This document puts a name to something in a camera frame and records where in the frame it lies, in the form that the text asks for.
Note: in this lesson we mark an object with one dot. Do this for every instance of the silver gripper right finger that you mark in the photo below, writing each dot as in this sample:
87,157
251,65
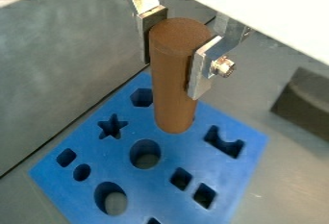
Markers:
210,61

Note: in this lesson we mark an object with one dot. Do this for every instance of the blue foam shape board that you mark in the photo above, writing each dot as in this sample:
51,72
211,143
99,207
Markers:
120,172

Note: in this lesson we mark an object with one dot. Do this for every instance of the dark grey curved block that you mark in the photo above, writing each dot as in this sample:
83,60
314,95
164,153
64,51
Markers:
302,103

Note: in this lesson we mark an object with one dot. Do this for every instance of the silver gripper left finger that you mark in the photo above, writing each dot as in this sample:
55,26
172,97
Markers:
148,13

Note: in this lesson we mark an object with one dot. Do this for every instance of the brown cylinder peg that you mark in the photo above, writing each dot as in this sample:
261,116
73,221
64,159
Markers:
174,38

